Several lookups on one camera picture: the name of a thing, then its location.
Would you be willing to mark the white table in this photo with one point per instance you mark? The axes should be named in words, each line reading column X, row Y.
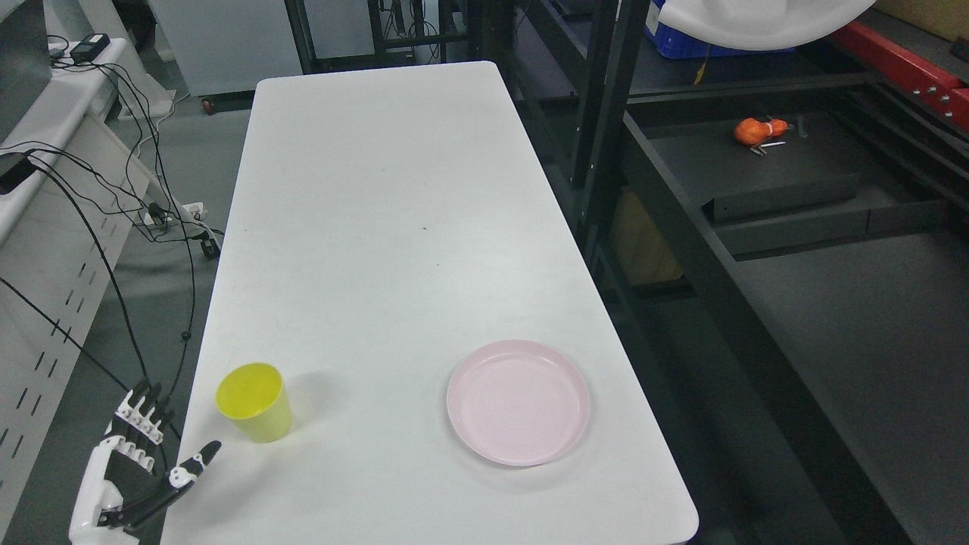
column 384, row 225

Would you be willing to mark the white perforated cabinet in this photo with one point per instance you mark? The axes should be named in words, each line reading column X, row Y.
column 63, row 230

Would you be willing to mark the white cloth cover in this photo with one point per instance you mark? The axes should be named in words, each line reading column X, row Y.
column 759, row 25

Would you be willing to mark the pink plastic plate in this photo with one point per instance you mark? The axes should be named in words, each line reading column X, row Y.
column 518, row 403

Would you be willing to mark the yellow plastic cup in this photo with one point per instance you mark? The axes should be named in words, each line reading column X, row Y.
column 254, row 398

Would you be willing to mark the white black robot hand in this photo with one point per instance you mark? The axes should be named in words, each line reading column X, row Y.
column 121, row 490

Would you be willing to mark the red metal beam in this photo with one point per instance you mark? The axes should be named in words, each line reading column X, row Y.
column 922, row 80

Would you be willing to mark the black power adapter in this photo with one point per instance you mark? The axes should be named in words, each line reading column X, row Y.
column 90, row 48

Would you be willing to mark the orange toy on shelf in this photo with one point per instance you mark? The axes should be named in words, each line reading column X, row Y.
column 751, row 132

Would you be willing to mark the black metal shelf rack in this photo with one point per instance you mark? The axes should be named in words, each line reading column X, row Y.
column 796, row 311

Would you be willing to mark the white power strip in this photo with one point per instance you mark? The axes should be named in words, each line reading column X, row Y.
column 159, row 218

